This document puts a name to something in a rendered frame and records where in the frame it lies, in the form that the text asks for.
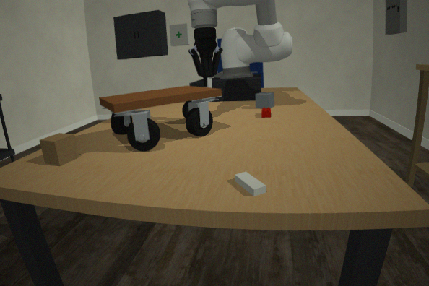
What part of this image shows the red toy brick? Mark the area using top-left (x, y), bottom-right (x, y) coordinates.
top-left (261, 108), bottom-right (271, 118)

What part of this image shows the brown cube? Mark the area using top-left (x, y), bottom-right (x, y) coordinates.
top-left (40, 133), bottom-right (79, 166)

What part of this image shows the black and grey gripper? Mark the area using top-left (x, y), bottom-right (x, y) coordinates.
top-left (188, 27), bottom-right (222, 88)

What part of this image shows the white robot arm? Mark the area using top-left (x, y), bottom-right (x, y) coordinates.
top-left (188, 0), bottom-right (293, 79)

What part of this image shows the wooden dolly on casters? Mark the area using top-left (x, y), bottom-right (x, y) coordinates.
top-left (99, 86), bottom-right (222, 152)

